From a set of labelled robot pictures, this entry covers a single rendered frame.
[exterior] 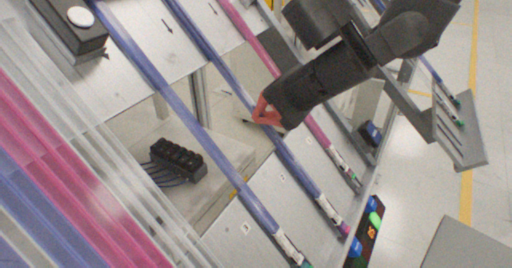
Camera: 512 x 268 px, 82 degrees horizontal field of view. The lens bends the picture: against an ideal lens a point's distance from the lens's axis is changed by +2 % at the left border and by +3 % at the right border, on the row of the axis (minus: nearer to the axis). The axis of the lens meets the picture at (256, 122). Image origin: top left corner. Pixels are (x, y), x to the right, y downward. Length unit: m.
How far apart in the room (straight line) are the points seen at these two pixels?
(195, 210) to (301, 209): 0.30
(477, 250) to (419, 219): 0.84
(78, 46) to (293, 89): 0.25
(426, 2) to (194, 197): 0.61
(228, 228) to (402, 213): 1.30
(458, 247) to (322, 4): 0.61
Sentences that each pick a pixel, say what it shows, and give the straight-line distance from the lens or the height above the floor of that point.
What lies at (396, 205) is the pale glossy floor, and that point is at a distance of 1.66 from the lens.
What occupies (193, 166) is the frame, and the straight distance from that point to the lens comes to 0.74.
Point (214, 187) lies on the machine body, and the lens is 0.76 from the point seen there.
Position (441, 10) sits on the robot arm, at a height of 1.11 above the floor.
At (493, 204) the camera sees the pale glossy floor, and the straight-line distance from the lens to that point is 1.91.
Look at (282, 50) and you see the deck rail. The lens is 0.64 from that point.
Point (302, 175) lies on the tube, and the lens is 0.51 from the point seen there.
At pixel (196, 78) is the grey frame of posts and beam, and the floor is 0.79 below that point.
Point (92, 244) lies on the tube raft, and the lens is 0.34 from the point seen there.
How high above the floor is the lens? 1.18
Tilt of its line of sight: 36 degrees down
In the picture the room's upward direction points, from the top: straight up
